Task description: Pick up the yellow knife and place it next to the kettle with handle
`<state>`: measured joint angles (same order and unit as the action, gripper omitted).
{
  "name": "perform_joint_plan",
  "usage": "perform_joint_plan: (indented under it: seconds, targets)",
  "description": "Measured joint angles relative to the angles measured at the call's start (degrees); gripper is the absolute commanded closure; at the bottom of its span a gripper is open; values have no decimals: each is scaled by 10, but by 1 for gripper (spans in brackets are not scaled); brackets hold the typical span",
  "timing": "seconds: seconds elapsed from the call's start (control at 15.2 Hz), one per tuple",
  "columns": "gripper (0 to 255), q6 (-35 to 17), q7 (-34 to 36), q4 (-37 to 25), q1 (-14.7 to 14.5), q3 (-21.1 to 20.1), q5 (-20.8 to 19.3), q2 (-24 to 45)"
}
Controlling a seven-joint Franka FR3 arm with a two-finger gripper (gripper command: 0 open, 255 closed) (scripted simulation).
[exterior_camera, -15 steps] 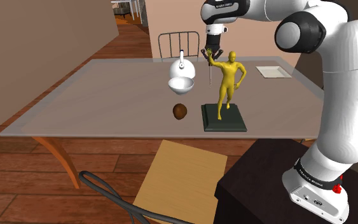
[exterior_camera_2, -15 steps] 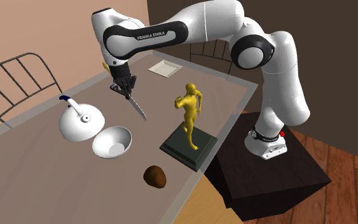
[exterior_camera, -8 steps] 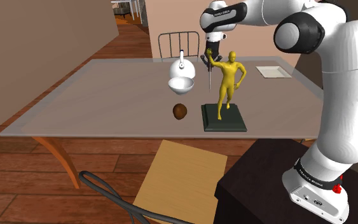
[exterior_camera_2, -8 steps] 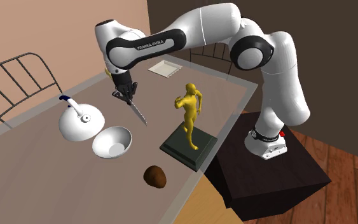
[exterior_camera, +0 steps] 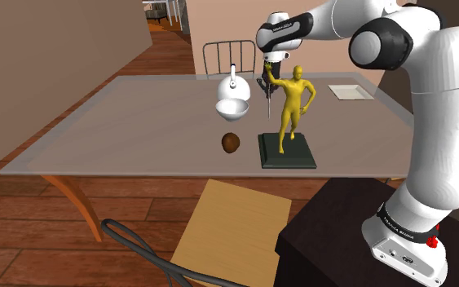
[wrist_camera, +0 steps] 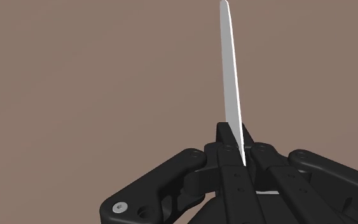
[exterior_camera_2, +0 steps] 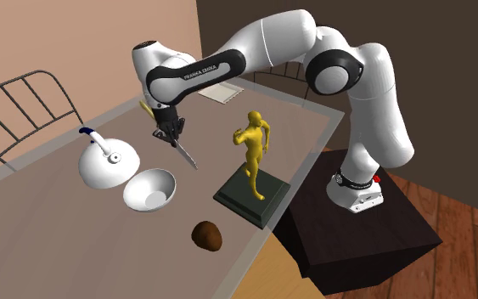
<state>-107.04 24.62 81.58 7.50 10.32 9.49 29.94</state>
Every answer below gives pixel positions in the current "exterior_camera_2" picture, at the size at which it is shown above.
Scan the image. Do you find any white kettle with blue handle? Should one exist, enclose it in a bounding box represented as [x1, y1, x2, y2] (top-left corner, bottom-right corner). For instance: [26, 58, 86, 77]
[77, 127, 142, 190]

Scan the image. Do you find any yellow banana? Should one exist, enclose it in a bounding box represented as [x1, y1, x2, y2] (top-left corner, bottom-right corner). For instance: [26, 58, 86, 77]
[138, 100, 157, 123]

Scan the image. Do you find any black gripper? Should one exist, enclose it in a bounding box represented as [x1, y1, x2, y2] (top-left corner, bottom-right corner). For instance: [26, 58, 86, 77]
[154, 104, 186, 143]

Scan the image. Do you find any yellow figure on green base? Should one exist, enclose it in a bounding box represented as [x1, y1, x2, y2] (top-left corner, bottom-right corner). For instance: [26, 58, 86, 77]
[212, 110, 292, 230]

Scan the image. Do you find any white flat book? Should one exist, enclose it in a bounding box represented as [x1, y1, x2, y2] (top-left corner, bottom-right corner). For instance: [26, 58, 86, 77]
[197, 82, 245, 105]

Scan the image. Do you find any grey wire chair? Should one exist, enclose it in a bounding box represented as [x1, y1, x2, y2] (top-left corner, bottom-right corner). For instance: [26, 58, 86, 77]
[252, 60, 311, 102]
[0, 69, 85, 173]

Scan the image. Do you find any silver knife with black handle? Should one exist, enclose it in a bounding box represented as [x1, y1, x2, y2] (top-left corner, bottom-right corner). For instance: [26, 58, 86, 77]
[151, 129, 200, 172]

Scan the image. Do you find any white bowl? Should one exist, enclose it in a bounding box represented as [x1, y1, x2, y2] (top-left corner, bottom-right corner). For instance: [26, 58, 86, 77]
[122, 167, 178, 213]

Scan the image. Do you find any grey table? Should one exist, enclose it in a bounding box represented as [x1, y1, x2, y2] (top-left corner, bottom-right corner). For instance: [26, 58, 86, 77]
[0, 76, 346, 299]

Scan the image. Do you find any dark robot stand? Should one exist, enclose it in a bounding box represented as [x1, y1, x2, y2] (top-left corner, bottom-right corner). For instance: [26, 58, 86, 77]
[272, 149, 444, 296]

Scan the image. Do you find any brown potato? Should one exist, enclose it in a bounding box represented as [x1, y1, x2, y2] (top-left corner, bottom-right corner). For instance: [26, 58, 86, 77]
[190, 220, 224, 252]

